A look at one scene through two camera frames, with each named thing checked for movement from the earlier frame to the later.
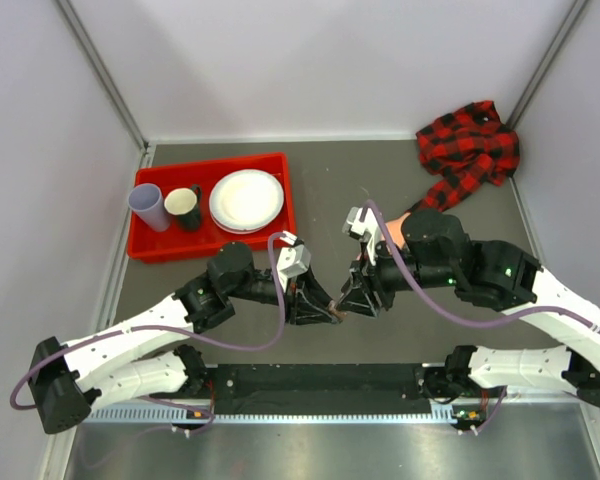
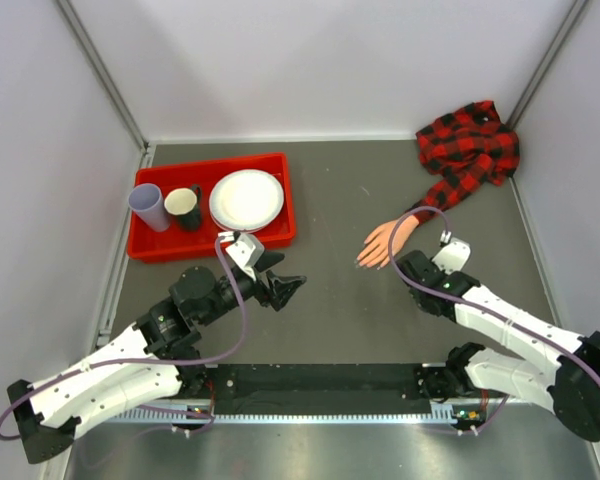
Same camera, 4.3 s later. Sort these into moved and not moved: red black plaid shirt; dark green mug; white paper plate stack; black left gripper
Moved: black left gripper
Not moved: dark green mug; white paper plate stack; red black plaid shirt
